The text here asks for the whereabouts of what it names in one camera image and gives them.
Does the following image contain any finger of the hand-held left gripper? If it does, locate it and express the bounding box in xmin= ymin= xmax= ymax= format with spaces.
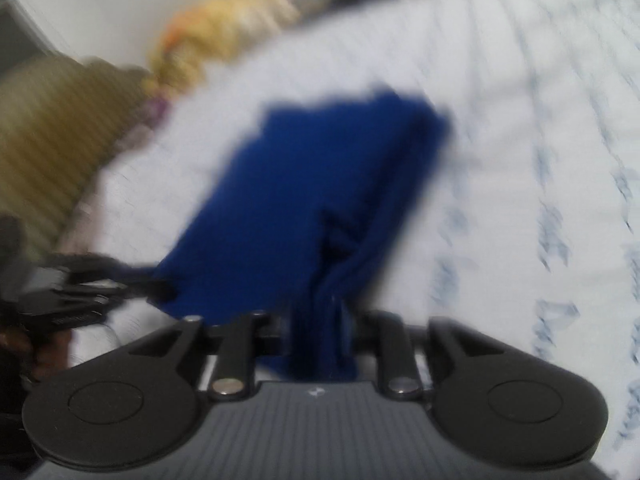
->
xmin=65 ymin=279 xmax=178 ymax=308
xmin=47 ymin=252 xmax=153 ymax=283

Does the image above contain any white printed bed sheet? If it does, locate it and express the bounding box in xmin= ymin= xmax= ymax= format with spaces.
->
xmin=65 ymin=0 xmax=640 ymax=471

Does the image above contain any blue garment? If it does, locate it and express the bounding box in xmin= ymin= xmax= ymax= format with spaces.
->
xmin=150 ymin=88 xmax=454 ymax=382

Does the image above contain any person's left hand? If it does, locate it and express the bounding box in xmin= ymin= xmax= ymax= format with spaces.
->
xmin=0 ymin=327 xmax=73 ymax=387

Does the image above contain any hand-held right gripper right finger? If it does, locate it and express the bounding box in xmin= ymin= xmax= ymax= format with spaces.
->
xmin=357 ymin=310 xmax=503 ymax=402

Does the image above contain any olive striped cushion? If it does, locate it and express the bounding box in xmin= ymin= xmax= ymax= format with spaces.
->
xmin=0 ymin=54 xmax=153 ymax=263

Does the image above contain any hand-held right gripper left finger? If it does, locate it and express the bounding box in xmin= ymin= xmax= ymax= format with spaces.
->
xmin=125 ymin=310 xmax=294 ymax=403

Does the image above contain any yellow plush toy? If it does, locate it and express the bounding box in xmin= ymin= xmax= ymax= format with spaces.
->
xmin=148 ymin=0 xmax=303 ymax=107

